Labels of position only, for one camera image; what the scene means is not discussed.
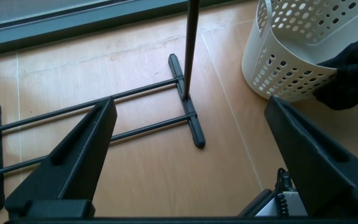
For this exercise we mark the white laundry basket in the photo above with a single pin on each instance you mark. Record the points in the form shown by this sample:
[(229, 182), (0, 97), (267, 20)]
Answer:
[(278, 46)]

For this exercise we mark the black garment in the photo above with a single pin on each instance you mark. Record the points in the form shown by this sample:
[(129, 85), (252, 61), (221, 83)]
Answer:
[(353, 81)]

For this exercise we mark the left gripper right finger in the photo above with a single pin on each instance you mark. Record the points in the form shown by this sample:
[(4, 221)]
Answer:
[(325, 186)]

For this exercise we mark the black clothes rack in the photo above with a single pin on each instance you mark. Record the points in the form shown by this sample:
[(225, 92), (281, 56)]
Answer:
[(194, 124)]

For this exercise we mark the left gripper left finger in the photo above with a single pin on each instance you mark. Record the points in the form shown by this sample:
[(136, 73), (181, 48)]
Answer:
[(73, 174)]

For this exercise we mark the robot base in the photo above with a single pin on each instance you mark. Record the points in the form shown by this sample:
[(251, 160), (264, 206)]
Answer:
[(272, 202)]

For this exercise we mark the window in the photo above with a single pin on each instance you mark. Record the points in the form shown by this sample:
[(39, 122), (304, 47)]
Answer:
[(73, 21)]

